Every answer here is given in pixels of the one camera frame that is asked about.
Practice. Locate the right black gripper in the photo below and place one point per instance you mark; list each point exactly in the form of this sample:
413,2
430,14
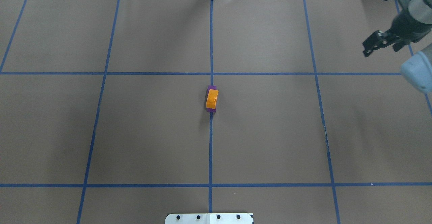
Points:
402,26

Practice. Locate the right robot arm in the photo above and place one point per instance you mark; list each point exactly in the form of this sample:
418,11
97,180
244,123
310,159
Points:
417,70

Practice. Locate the white camera stand pole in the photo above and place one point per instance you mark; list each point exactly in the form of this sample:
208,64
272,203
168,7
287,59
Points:
210,218

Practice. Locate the purple trapezoid block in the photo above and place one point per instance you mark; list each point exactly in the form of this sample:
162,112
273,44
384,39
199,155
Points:
211,88

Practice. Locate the orange trapezoid block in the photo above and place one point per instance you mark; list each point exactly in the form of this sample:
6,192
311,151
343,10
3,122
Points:
212,99

